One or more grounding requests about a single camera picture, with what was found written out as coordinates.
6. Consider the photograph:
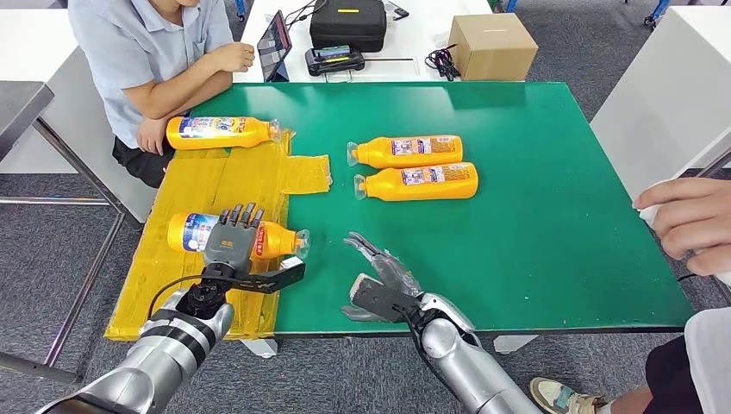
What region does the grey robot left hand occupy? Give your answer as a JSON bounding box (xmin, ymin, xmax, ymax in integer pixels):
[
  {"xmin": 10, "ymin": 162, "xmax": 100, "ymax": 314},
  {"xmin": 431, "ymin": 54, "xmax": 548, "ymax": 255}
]
[{"xmin": 203, "ymin": 203, "xmax": 265, "ymax": 281}]

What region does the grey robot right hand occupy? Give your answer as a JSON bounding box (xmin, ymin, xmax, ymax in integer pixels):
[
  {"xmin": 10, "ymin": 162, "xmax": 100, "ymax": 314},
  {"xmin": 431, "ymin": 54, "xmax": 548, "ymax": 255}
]
[{"xmin": 341, "ymin": 231, "xmax": 424, "ymax": 325}]

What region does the person's left hand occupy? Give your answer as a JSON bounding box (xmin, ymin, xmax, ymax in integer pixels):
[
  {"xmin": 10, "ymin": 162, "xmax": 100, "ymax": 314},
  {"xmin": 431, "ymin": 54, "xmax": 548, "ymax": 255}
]
[{"xmin": 136, "ymin": 116, "xmax": 171, "ymax": 156}]

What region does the person's hand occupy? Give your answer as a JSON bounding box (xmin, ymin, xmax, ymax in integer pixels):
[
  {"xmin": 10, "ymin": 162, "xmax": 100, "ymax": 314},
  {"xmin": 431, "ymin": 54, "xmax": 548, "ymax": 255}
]
[{"xmin": 632, "ymin": 178, "xmax": 731, "ymax": 277}]

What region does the person's right hand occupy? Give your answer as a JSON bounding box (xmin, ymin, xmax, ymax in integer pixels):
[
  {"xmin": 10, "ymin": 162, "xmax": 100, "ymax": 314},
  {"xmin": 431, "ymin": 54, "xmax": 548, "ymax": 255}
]
[{"xmin": 214, "ymin": 42, "xmax": 256, "ymax": 74}]

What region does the orange detergent bottle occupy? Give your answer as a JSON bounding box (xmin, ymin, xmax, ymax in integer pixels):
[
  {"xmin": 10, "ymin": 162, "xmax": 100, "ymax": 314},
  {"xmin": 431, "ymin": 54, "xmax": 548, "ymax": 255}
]
[
  {"xmin": 347, "ymin": 135, "xmax": 465, "ymax": 170},
  {"xmin": 166, "ymin": 116, "xmax": 282, "ymax": 152},
  {"xmin": 166, "ymin": 211, "xmax": 311, "ymax": 261},
  {"xmin": 353, "ymin": 162, "xmax": 479, "ymax": 203}
]

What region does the black tablet on stand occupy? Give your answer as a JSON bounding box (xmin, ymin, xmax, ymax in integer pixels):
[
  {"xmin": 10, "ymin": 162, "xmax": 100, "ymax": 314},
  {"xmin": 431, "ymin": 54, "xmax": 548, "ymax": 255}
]
[{"xmin": 257, "ymin": 9, "xmax": 293, "ymax": 83}]

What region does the steel-legged table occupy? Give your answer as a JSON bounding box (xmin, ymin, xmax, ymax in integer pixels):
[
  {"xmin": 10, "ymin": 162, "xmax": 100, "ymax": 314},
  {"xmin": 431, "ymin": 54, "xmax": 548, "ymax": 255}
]
[
  {"xmin": 693, "ymin": 147, "xmax": 731, "ymax": 307},
  {"xmin": 0, "ymin": 80, "xmax": 144, "ymax": 385}
]

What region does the person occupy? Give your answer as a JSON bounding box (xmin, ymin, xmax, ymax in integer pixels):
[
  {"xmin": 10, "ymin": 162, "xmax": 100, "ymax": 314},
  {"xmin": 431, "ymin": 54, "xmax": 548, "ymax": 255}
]
[
  {"xmin": 67, "ymin": 0, "xmax": 256, "ymax": 190},
  {"xmin": 528, "ymin": 178, "xmax": 731, "ymax": 414}
]

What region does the black handheld controller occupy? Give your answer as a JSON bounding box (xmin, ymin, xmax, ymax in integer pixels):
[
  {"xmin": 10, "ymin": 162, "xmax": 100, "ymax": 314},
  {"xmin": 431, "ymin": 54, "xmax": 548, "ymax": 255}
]
[{"xmin": 303, "ymin": 45, "xmax": 366, "ymax": 78}]

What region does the black zip case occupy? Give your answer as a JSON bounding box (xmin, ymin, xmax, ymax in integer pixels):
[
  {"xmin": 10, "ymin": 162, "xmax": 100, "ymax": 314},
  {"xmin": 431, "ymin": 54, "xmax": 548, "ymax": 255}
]
[{"xmin": 309, "ymin": 0, "xmax": 388, "ymax": 53}]

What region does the green-topped table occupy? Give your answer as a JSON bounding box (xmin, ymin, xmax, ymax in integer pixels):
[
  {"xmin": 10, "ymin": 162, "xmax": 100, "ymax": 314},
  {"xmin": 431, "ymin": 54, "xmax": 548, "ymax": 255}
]
[{"xmin": 191, "ymin": 81, "xmax": 697, "ymax": 360}]

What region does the brown cardboard box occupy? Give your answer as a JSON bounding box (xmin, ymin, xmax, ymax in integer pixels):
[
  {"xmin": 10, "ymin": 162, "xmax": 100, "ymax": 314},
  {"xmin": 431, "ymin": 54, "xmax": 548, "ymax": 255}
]
[{"xmin": 447, "ymin": 12, "xmax": 540, "ymax": 82}]

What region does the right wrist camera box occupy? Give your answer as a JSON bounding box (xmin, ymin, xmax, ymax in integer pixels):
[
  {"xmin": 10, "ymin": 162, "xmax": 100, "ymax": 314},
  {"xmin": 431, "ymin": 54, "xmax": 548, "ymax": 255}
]
[{"xmin": 349, "ymin": 273, "xmax": 427, "ymax": 325}]

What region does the black coiled cable bundle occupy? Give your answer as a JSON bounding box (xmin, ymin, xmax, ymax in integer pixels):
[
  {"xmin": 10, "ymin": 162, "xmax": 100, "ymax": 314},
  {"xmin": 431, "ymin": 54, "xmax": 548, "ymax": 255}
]
[{"xmin": 424, "ymin": 44, "xmax": 463, "ymax": 82}]

